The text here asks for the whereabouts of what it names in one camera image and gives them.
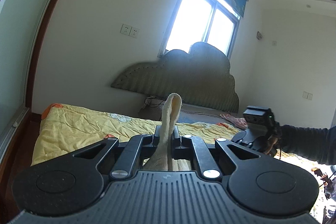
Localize right hand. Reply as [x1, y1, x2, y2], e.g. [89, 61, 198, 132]
[264, 122, 282, 157]

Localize yellow quilt with orange prints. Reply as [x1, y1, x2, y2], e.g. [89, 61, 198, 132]
[31, 103, 336, 224]

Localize pink cloth on bed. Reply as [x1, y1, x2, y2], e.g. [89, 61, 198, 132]
[220, 113, 247, 130]

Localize glass wardrobe sliding door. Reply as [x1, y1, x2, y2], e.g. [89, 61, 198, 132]
[1, 0, 50, 155]

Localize dark sleeved right forearm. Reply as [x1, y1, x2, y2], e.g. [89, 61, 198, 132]
[280, 125, 336, 165]

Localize white wall switch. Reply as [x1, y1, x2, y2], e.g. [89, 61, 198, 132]
[302, 92, 313, 101]

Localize cream white textured pants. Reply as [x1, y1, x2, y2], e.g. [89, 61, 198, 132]
[143, 93, 191, 172]

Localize grey striped pillow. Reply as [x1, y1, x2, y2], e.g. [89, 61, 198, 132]
[138, 102, 231, 124]

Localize dark green scalloped headboard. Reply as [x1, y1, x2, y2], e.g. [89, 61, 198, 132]
[111, 42, 239, 113]

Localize white double wall socket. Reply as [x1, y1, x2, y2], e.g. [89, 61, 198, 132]
[120, 24, 139, 38]

